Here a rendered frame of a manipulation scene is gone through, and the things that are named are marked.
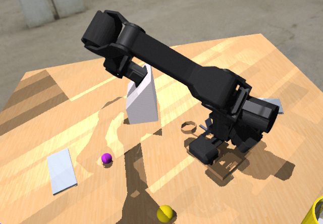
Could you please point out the yellow ball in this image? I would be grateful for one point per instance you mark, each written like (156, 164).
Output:
(165, 213)

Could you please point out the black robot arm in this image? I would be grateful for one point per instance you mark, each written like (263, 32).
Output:
(214, 87)

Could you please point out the purple ball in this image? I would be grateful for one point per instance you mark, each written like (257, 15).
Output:
(106, 158)

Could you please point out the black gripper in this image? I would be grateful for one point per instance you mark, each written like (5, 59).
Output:
(206, 150)

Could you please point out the small wooden catapult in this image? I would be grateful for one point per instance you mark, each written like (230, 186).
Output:
(226, 161)

